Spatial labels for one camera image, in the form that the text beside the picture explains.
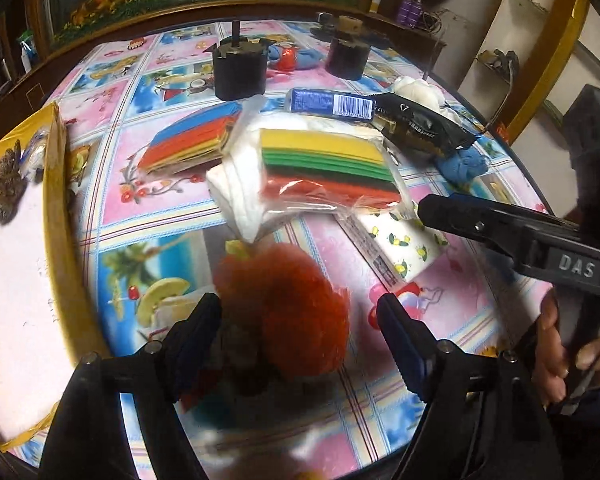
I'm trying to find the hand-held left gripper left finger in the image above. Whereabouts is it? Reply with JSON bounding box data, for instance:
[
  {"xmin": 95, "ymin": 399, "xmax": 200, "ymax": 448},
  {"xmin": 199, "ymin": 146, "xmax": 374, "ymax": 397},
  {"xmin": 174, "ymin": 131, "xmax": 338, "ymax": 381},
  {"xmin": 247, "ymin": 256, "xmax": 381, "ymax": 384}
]
[{"xmin": 40, "ymin": 292, "xmax": 223, "ymax": 480}]

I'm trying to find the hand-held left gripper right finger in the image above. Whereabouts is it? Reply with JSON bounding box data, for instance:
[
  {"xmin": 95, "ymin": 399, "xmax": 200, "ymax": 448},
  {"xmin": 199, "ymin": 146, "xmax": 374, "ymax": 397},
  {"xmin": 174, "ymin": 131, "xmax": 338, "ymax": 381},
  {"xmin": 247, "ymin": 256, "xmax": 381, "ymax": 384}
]
[{"xmin": 375, "ymin": 292, "xmax": 566, "ymax": 480}]

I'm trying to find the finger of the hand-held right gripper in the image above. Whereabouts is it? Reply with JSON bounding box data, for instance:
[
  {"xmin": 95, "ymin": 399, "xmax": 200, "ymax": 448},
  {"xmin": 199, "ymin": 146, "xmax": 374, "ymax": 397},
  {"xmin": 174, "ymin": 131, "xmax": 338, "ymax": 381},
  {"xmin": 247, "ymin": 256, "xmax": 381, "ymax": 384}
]
[
  {"xmin": 450, "ymin": 192, "xmax": 581, "ymax": 234},
  {"xmin": 417, "ymin": 194, "xmax": 547, "ymax": 267}
]

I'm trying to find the lemon print tissue pack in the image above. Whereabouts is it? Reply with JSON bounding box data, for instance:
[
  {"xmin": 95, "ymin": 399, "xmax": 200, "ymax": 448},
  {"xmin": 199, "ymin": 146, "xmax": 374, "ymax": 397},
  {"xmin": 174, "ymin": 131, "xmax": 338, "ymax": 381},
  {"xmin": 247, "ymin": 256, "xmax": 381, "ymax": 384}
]
[{"xmin": 342, "ymin": 209, "xmax": 452, "ymax": 287}]

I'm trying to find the red plastic bag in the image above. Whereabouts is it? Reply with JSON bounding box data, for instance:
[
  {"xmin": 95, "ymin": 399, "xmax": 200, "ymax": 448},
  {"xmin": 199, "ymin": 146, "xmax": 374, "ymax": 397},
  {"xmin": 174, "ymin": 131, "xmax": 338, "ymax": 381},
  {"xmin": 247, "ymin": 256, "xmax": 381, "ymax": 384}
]
[{"xmin": 214, "ymin": 244, "xmax": 352, "ymax": 382}]

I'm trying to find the black snack packet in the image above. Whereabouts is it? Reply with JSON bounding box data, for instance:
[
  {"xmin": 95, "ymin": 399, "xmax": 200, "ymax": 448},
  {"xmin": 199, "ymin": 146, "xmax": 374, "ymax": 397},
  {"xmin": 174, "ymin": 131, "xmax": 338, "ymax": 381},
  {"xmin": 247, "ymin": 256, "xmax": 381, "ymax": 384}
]
[{"xmin": 374, "ymin": 92, "xmax": 477, "ymax": 162}]

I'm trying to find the white cloth ball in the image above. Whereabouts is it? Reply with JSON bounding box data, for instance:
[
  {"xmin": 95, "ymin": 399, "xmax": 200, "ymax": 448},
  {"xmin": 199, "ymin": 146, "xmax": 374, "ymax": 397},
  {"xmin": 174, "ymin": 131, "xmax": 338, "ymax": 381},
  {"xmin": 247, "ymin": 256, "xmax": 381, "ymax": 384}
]
[{"xmin": 391, "ymin": 76, "xmax": 448, "ymax": 112}]

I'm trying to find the yellow green sponge sheet pack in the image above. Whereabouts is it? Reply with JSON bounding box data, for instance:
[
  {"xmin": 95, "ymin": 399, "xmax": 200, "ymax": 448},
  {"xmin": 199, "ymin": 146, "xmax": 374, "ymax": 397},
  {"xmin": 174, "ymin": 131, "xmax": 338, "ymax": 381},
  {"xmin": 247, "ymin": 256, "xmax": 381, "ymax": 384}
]
[{"xmin": 256, "ymin": 127, "xmax": 412, "ymax": 212}]

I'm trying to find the blue tissue pack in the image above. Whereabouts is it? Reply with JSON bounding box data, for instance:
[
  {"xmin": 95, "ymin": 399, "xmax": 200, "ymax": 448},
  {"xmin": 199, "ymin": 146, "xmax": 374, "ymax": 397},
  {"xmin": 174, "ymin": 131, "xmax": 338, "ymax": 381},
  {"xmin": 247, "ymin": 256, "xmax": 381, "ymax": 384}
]
[{"xmin": 285, "ymin": 87, "xmax": 377, "ymax": 122}]

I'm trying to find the yellow rimmed white tray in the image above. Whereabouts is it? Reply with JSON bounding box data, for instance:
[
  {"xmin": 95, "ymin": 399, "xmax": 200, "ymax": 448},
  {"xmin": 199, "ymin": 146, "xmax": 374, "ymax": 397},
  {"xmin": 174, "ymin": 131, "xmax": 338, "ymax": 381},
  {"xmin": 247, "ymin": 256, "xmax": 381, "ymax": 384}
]
[{"xmin": 0, "ymin": 101, "xmax": 112, "ymax": 457}]

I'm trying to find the blue orange sponge sheet pack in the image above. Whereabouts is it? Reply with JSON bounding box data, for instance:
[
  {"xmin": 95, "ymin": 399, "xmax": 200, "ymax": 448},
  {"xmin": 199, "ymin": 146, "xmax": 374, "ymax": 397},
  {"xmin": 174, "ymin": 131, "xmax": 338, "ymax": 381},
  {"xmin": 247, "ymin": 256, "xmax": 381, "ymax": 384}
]
[{"xmin": 137, "ymin": 101, "xmax": 244, "ymax": 177}]

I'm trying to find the blue and red cloth bundle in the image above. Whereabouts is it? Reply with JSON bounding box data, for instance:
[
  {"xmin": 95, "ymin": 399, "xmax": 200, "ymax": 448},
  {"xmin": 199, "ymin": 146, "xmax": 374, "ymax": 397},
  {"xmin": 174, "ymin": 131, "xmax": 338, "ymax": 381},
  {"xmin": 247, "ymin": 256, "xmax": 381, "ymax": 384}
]
[{"xmin": 267, "ymin": 42, "xmax": 322, "ymax": 72}]

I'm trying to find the small clear plastic bag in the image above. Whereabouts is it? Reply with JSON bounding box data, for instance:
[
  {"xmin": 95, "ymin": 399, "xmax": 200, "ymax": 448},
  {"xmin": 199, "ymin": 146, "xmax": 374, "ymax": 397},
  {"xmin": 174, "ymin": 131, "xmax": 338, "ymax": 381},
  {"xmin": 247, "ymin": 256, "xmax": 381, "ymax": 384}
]
[{"xmin": 22, "ymin": 129, "xmax": 52, "ymax": 182}]

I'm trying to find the brown knit hat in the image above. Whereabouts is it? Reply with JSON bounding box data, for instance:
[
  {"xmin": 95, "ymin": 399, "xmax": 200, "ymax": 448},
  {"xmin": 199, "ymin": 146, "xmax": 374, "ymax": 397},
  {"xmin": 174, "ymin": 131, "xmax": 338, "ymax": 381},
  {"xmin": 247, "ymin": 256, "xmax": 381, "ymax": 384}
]
[{"xmin": 0, "ymin": 140, "xmax": 29, "ymax": 224}]

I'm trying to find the person's right hand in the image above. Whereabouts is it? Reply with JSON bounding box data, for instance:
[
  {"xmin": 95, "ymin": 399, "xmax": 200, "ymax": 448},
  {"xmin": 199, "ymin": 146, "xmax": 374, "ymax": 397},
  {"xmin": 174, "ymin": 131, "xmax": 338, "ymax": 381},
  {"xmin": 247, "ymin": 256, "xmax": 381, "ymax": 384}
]
[{"xmin": 532, "ymin": 290, "xmax": 600, "ymax": 413}]

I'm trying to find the printed fruit tablecloth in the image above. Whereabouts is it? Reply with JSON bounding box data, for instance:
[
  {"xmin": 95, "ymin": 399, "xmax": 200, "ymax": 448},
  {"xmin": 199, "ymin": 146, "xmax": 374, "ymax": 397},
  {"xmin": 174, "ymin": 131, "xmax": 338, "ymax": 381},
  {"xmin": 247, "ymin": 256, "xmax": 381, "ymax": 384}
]
[{"xmin": 7, "ymin": 20, "xmax": 556, "ymax": 480}]

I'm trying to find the black cylindrical motor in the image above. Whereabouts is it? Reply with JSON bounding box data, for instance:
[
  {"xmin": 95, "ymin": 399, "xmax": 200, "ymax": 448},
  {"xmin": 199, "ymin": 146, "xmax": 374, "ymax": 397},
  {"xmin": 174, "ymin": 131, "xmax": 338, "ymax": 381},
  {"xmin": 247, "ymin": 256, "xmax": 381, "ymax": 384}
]
[
  {"xmin": 324, "ymin": 14, "xmax": 372, "ymax": 82},
  {"xmin": 211, "ymin": 20, "xmax": 270, "ymax": 102}
]

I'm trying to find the white spray bottle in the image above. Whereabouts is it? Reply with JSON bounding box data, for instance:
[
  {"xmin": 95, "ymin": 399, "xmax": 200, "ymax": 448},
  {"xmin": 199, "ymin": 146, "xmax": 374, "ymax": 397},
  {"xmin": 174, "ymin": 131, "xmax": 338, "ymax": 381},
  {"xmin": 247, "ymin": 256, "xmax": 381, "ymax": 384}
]
[{"xmin": 17, "ymin": 30, "xmax": 36, "ymax": 75}]

